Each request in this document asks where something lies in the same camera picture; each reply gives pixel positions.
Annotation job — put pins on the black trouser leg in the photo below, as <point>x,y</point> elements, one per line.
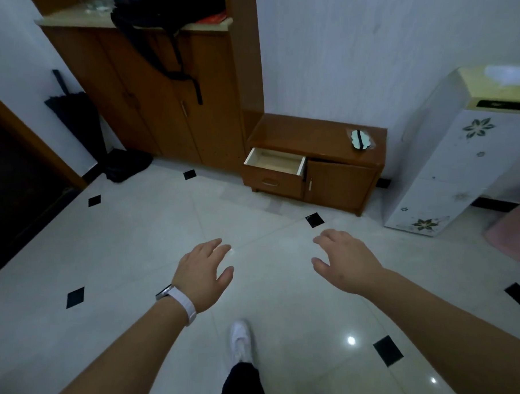
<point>242,387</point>

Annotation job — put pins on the person's left forearm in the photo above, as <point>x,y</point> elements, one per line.
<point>121,360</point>

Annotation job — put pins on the red flat item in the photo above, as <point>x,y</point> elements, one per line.
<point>212,19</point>

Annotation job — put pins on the person's left thumb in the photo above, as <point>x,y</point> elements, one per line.
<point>225,277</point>

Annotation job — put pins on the black folded umbrella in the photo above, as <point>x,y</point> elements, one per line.
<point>78,121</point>

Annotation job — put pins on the open wooden drawer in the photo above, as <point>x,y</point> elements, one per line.
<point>275,160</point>

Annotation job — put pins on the person's right hand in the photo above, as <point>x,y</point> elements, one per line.
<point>353,266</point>

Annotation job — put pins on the black bag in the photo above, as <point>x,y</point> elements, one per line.
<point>125,164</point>

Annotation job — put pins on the white shoe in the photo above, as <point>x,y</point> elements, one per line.
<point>241,341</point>

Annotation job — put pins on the black backpack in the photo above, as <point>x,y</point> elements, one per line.
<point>161,10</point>

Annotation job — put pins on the low brown wooden cabinet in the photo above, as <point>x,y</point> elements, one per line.
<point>328,179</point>

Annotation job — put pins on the person's right forearm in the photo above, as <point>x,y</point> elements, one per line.
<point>455,341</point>

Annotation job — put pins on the person's right thumb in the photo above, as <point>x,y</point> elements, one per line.
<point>322,267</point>

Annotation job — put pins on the white flower-print appliance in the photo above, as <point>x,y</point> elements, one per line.
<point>452,160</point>

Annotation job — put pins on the tall brown wooden cabinet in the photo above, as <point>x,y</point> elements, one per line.
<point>161,100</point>

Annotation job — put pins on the person's left middle finger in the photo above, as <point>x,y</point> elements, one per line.
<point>211,245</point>

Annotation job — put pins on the dark wooden door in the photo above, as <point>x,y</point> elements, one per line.
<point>14,188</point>

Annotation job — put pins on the person's left hand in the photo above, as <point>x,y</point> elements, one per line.
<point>196,275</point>

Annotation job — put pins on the person's right middle finger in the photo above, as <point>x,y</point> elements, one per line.
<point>334,233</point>

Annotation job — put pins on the white wrist watch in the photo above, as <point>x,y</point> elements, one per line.
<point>183,302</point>

